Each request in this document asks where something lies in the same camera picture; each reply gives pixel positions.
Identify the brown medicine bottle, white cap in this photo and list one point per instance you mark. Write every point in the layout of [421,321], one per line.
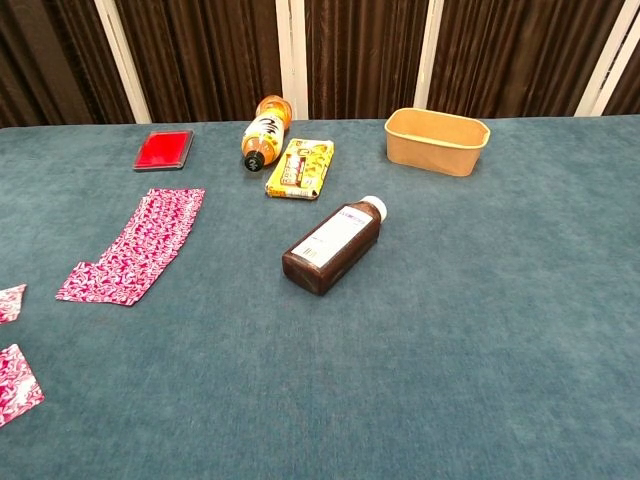
[330,245]

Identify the yellow snack packet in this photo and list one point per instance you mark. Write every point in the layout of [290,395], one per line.
[300,170]

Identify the orange drink bottle, black cap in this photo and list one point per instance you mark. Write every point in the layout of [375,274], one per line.
[264,132]

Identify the teal velvet table cloth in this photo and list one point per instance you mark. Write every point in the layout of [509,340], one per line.
[400,350]

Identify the kraft paper bowl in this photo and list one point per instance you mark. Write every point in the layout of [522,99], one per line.
[435,150]

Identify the red ink pad, black case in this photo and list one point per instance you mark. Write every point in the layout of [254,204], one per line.
[163,150]

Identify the dark brown pleated curtain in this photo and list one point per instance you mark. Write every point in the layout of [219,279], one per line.
[200,50]

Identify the white frame post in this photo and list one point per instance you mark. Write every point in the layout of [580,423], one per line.
[602,60]
[291,50]
[429,50]
[122,60]

